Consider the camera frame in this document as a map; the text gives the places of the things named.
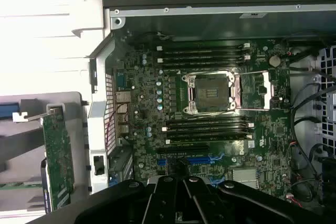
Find blue expansion slot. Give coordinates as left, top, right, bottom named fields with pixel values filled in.
left=156, top=156, right=211, bottom=167

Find black plastic shroud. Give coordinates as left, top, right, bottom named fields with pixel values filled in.
left=316, top=155, right=336, bottom=183

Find green RAM stick bare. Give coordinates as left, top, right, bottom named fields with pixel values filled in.
left=0, top=183, right=43, bottom=190

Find long black expansion slot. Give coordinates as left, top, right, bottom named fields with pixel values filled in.
left=155, top=144, right=210, bottom=156

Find open black PC case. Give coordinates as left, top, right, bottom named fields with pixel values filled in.
left=88, top=0, right=336, bottom=222

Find green motherboard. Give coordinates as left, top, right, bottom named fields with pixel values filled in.
left=112, top=31, right=292, bottom=202

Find grey parts rack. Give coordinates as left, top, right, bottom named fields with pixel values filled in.
left=0, top=91, right=90, bottom=213

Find black RAM slot white latches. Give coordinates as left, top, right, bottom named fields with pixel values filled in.
left=165, top=134, right=253, bottom=145
left=156, top=42, right=250, bottom=52
left=156, top=54, right=250, bottom=64

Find hard disk with blue bracket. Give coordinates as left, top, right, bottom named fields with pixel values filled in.
left=0, top=102, right=20, bottom=119

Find black wire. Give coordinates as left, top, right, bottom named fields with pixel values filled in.
left=291, top=116, right=324, bottom=183
left=290, top=82, right=336, bottom=112

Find perforated metal disk bay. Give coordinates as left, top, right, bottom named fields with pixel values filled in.
left=316, top=47, right=336, bottom=155

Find thin metal locking lever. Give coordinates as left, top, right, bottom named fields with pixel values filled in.
left=236, top=69, right=270, bottom=76

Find CPU socket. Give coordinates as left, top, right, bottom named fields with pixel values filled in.
left=181, top=71, right=238, bottom=116

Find metal socket cover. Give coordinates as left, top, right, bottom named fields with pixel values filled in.
left=230, top=71, right=271, bottom=111

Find silver chipset heatsink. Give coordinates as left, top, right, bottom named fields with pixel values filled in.
left=232, top=168, right=257, bottom=188

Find thin red wire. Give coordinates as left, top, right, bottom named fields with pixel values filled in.
left=106, top=102, right=130, bottom=145

